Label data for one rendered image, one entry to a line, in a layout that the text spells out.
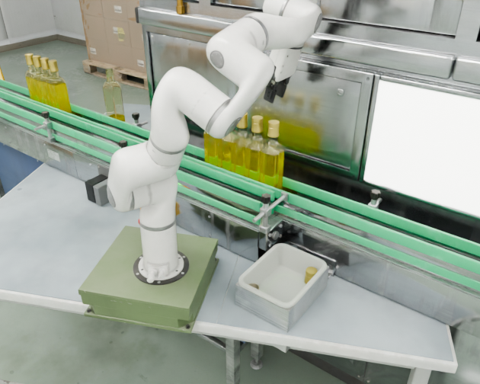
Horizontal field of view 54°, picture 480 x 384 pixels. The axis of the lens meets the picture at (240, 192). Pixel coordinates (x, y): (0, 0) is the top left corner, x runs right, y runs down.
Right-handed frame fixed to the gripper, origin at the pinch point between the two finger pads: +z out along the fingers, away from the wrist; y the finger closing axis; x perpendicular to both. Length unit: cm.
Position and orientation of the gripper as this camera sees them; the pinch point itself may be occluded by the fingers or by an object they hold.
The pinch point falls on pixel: (274, 92)
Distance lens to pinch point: 137.4
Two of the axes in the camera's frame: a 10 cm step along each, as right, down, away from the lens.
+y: -5.9, 4.2, -6.9
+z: -2.1, 7.5, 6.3
